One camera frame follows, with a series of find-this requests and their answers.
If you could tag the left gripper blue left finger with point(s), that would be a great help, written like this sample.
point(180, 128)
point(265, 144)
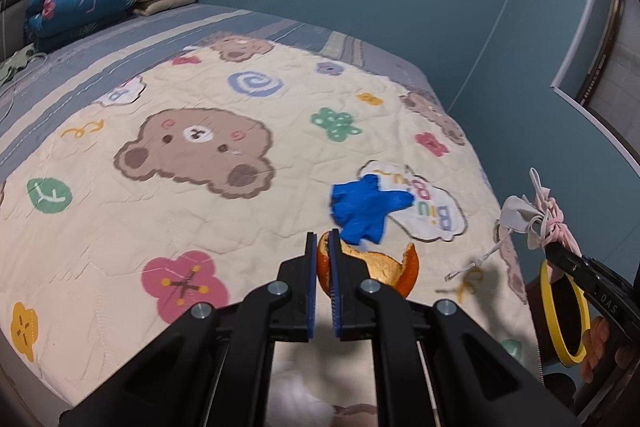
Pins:
point(212, 366)

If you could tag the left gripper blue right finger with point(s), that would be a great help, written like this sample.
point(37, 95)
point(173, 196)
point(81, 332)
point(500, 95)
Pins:
point(433, 365)

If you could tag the orange peel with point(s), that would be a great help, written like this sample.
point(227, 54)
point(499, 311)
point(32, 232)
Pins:
point(380, 269)

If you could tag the blue rubber glove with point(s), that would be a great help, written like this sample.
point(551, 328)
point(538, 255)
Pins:
point(359, 208)

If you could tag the white face mask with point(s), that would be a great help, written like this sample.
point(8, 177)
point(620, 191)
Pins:
point(517, 215)

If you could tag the right hand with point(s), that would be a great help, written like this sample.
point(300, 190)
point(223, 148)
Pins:
point(595, 340)

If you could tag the cream cartoon bear quilt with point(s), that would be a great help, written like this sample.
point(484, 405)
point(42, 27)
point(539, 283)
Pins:
point(453, 219)

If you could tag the green patterned small cloth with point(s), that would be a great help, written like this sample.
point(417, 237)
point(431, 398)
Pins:
point(17, 62)

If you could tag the blue floral folded blanket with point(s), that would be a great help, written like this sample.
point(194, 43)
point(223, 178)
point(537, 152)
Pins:
point(49, 24)

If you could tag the window with white frame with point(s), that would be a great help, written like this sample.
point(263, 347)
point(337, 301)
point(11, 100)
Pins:
point(599, 75)

